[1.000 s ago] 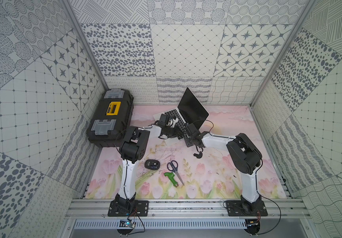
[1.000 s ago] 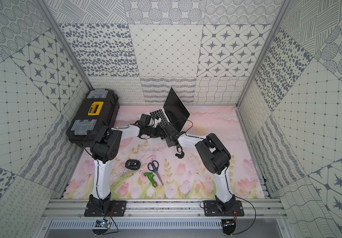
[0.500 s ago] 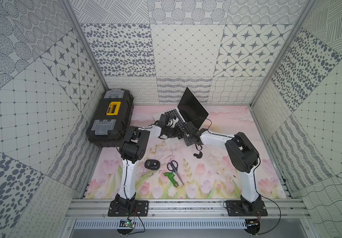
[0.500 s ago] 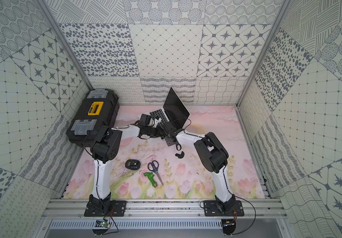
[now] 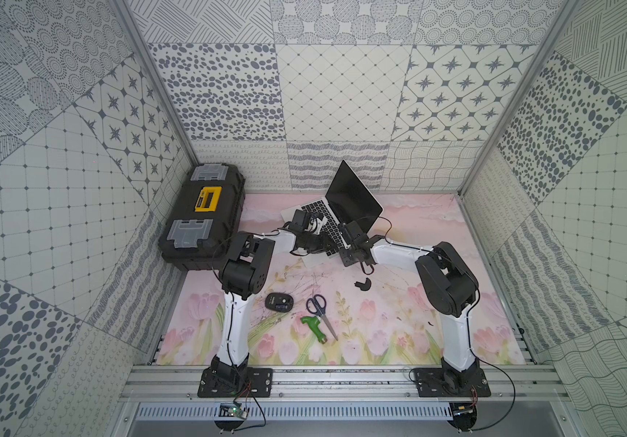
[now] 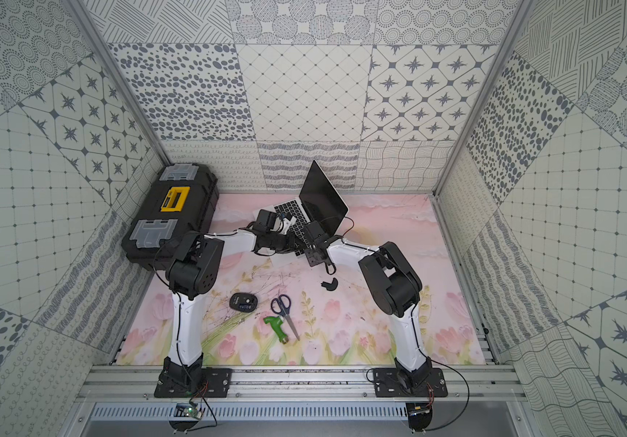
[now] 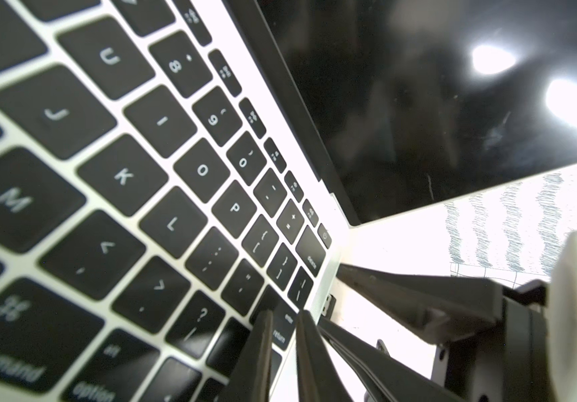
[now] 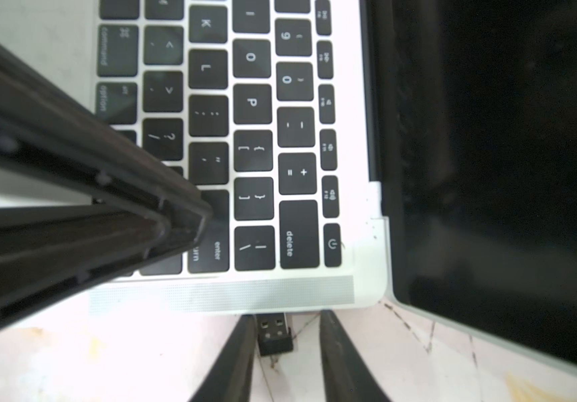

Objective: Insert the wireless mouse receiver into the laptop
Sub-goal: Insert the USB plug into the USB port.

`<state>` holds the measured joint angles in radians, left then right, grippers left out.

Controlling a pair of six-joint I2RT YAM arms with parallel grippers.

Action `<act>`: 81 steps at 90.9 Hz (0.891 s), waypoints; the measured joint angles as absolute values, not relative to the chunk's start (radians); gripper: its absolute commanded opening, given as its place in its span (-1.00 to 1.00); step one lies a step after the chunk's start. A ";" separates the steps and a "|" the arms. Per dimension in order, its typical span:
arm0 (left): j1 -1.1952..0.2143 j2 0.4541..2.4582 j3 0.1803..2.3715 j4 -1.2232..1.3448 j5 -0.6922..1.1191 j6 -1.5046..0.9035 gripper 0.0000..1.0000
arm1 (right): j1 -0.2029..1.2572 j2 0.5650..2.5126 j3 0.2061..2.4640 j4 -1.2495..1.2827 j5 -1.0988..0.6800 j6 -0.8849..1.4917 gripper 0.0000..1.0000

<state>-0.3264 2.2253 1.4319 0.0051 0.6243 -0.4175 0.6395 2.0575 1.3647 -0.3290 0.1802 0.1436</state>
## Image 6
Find black mouse battery cover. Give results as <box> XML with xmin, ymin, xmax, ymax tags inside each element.
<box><xmin>321</xmin><ymin>278</ymin><xmax>339</xmax><ymax>291</ymax></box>

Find silver laptop with black keyboard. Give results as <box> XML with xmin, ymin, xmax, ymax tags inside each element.
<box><xmin>273</xmin><ymin>160</ymin><xmax>349</xmax><ymax>247</ymax></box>

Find pink floral table mat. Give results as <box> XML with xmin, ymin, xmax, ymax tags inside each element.
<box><xmin>115</xmin><ymin>192</ymin><xmax>486</xmax><ymax>367</ymax></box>

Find black toolbox with yellow latch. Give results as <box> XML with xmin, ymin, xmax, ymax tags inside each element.
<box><xmin>122</xmin><ymin>163</ymin><xmax>220</xmax><ymax>271</ymax></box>

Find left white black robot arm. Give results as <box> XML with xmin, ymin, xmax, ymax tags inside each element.
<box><xmin>163</xmin><ymin>210</ymin><xmax>306</xmax><ymax>382</ymax></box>

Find black wireless mouse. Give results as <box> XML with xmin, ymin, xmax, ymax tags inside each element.
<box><xmin>229</xmin><ymin>292</ymin><xmax>259</xmax><ymax>313</ymax></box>

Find aluminium mounting rail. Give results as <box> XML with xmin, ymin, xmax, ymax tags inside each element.
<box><xmin>78</xmin><ymin>365</ymin><xmax>526</xmax><ymax>402</ymax></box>

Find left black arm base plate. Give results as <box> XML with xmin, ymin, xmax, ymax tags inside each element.
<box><xmin>153</xmin><ymin>364</ymin><xmax>233</xmax><ymax>399</ymax></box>

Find green toy hammer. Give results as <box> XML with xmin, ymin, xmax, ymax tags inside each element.
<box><xmin>263</xmin><ymin>316</ymin><xmax>289</xmax><ymax>344</ymax></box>

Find blue handled scissors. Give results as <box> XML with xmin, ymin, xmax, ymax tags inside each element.
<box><xmin>271</xmin><ymin>294</ymin><xmax>301</xmax><ymax>340</ymax></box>

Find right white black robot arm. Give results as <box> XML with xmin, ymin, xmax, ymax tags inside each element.
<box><xmin>304</xmin><ymin>222</ymin><xmax>433</xmax><ymax>384</ymax></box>

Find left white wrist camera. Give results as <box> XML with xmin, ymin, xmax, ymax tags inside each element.
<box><xmin>277</xmin><ymin>212</ymin><xmax>297</xmax><ymax>234</ymax></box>

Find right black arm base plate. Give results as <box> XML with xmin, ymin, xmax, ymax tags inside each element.
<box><xmin>368</xmin><ymin>368</ymin><xmax>448</xmax><ymax>398</ymax></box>

